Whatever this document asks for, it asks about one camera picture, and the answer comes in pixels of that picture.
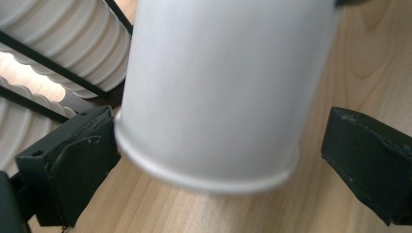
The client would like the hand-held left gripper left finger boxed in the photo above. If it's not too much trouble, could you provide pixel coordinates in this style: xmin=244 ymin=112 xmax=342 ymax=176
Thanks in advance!
xmin=15 ymin=105 xmax=122 ymax=227

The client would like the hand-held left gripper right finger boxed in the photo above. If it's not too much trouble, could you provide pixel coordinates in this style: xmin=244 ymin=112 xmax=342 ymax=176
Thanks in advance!
xmin=320 ymin=106 xmax=412 ymax=226

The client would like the short stack of white cups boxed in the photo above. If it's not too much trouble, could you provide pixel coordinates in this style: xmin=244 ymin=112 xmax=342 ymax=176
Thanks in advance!
xmin=0 ymin=76 xmax=78 ymax=178

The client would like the black wire cup holder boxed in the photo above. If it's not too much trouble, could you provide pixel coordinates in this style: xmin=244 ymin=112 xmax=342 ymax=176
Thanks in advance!
xmin=0 ymin=0 xmax=134 ymax=124

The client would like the tall stack of white cups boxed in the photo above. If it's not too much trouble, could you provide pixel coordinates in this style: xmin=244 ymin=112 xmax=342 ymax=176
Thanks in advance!
xmin=0 ymin=0 xmax=133 ymax=100

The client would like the white paper cup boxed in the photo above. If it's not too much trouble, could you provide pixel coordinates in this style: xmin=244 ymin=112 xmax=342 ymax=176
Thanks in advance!
xmin=114 ymin=0 xmax=341 ymax=195

